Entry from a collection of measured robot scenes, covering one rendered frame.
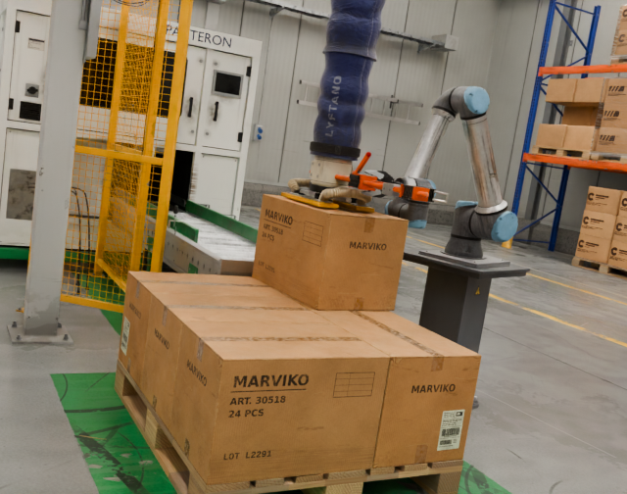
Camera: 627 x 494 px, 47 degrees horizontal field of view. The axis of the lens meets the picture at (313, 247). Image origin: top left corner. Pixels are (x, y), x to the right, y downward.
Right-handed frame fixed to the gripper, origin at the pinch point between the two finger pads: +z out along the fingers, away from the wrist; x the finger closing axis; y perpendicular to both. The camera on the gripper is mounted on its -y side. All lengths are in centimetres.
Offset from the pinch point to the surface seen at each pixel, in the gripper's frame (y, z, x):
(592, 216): 452, -737, -30
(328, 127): 21.5, 8.5, 20.2
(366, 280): -4.1, -5.3, -40.6
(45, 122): 138, 102, 4
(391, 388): -62, 21, -65
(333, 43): 24, 10, 55
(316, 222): 5.4, 17.4, -18.7
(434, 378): -63, 3, -62
